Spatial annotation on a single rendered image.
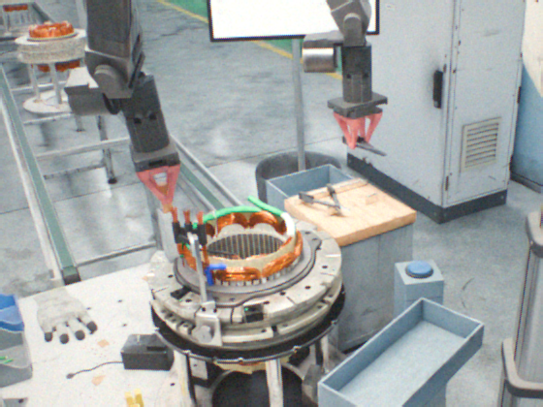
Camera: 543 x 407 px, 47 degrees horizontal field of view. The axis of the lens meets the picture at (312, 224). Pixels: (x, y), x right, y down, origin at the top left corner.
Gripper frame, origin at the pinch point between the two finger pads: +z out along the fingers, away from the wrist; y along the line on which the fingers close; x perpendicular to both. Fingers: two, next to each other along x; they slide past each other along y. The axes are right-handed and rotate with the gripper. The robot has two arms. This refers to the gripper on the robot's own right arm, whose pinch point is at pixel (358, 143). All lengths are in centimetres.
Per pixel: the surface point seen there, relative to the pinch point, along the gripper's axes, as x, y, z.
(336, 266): 24.2, 21.0, 8.5
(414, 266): 25.2, 5.9, 13.8
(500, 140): -126, -177, 80
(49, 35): -206, 23, 6
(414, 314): 36.3, 14.8, 13.4
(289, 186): -18.6, 6.6, 14.4
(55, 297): -43, 59, 38
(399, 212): 10.5, -2.4, 11.9
